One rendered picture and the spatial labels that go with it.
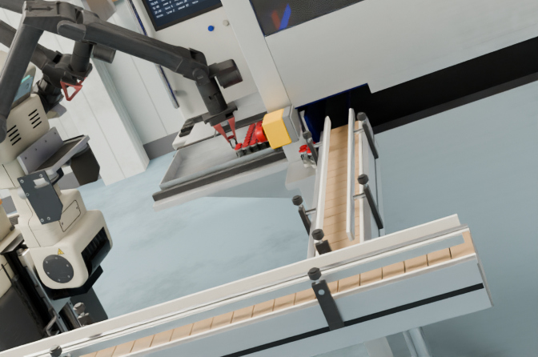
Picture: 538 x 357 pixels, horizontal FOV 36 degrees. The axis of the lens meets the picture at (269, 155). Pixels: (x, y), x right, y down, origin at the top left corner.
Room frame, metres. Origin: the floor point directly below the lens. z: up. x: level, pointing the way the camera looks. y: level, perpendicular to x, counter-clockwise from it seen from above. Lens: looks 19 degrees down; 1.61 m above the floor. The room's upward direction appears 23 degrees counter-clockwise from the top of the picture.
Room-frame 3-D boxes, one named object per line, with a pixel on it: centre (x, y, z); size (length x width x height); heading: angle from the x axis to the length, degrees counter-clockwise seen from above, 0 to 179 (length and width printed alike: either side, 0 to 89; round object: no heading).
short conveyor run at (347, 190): (1.66, -0.12, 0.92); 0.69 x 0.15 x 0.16; 166
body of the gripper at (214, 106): (2.30, 0.08, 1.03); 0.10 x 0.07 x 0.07; 91
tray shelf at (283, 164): (2.42, 0.03, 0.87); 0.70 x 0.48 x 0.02; 166
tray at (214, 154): (2.26, 0.11, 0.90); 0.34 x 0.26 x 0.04; 76
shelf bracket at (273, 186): (2.18, 0.10, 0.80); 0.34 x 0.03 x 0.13; 76
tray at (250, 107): (2.57, -0.08, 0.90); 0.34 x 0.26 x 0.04; 76
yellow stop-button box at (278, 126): (1.97, -0.05, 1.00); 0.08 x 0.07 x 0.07; 76
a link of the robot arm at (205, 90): (2.29, 0.08, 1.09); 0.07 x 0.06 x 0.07; 86
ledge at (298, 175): (1.94, -0.09, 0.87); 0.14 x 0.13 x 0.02; 76
